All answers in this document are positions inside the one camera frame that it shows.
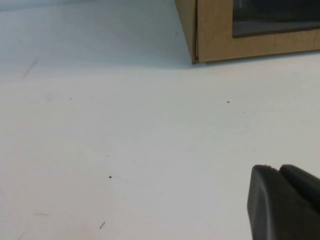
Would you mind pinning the cardboard shoe box drawer, windowed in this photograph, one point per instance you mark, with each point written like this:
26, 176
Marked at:
215, 37

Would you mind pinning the brown cardboard lower drawer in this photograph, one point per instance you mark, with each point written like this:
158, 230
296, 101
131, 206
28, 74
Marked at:
188, 25

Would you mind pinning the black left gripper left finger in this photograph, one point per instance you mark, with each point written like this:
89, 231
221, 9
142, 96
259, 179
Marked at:
275, 212

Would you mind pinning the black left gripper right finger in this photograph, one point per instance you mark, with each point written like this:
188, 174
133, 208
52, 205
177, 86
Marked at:
303, 182

